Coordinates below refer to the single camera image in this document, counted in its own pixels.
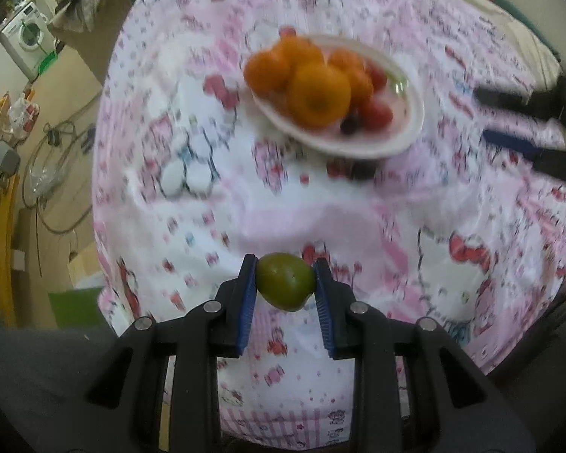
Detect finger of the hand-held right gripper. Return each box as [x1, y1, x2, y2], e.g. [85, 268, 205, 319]
[473, 86, 564, 120]
[482, 129, 550, 163]

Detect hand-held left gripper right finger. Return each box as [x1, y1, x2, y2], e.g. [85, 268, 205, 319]
[311, 259, 488, 453]

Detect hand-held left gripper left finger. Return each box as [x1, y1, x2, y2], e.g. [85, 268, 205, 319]
[85, 254, 258, 453]

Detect green jujube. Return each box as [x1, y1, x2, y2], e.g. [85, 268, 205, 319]
[255, 253, 317, 313]

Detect red cherry tomato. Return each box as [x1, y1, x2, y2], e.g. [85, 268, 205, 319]
[357, 98, 394, 131]
[365, 62, 388, 92]

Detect small orange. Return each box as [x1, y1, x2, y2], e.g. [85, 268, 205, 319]
[328, 48, 365, 76]
[345, 70, 374, 107]
[270, 36, 325, 76]
[243, 51, 291, 95]

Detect white oval plate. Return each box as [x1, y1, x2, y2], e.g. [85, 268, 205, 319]
[251, 33, 426, 160]

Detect large orange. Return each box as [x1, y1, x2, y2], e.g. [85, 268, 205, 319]
[288, 62, 352, 129]

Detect pink cartoon printed blanket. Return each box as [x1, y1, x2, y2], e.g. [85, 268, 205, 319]
[91, 0, 566, 453]

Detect cardboard box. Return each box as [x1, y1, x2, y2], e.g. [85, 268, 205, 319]
[67, 240, 100, 288]

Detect green box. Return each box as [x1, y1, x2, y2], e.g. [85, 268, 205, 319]
[47, 290, 107, 328]

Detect clear plastic bag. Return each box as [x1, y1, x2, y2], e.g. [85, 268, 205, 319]
[26, 156, 69, 203]

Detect yellow rack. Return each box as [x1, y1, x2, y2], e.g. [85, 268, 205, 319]
[0, 170, 22, 328]

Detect grey box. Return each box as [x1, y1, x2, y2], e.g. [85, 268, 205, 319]
[0, 144, 22, 175]

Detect white printed plastic bag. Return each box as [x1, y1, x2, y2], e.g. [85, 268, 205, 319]
[0, 87, 41, 140]

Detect green basket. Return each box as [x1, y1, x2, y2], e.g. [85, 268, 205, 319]
[35, 52, 60, 75]

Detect brown hanging garment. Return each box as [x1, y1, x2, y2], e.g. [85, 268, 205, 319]
[52, 0, 128, 34]

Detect white washing machine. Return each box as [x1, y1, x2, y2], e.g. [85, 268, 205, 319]
[0, 2, 60, 81]

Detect tangled floor cables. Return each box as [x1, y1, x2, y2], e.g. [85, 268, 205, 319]
[23, 120, 97, 234]

